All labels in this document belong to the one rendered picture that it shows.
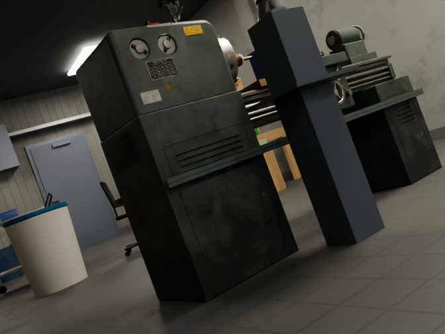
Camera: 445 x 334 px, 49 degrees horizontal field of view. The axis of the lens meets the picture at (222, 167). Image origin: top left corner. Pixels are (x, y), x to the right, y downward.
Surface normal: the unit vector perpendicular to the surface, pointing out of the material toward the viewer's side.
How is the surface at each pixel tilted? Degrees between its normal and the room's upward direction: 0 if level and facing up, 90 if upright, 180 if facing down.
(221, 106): 90
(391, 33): 90
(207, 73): 90
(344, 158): 90
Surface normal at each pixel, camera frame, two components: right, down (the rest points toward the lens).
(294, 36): 0.49, -0.18
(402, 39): -0.80, 0.29
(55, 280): 0.25, -0.03
